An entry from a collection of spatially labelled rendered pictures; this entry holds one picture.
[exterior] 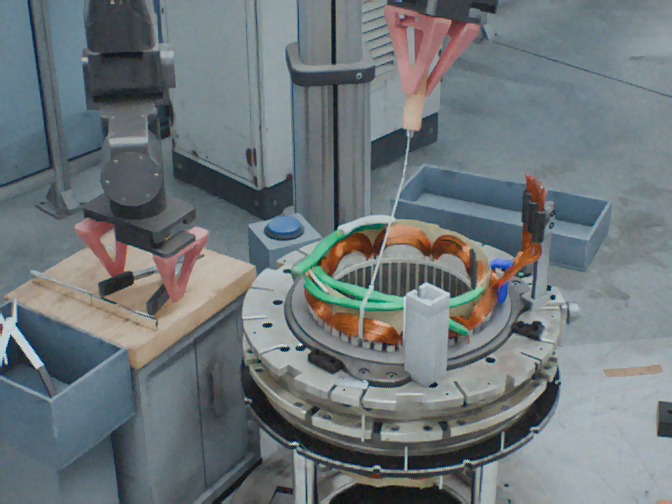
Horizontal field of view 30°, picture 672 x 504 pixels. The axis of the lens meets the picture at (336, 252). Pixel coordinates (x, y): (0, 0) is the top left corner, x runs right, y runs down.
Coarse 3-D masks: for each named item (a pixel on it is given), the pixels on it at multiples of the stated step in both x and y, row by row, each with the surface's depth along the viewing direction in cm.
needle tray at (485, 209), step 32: (416, 192) 161; (448, 192) 162; (480, 192) 160; (512, 192) 158; (448, 224) 152; (480, 224) 150; (512, 224) 148; (576, 224) 156; (608, 224) 154; (512, 256) 150; (576, 256) 146
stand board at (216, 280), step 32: (128, 256) 142; (224, 256) 142; (32, 288) 136; (96, 288) 136; (128, 288) 136; (192, 288) 136; (224, 288) 136; (64, 320) 130; (96, 320) 130; (160, 320) 130; (192, 320) 132; (128, 352) 126; (160, 352) 129
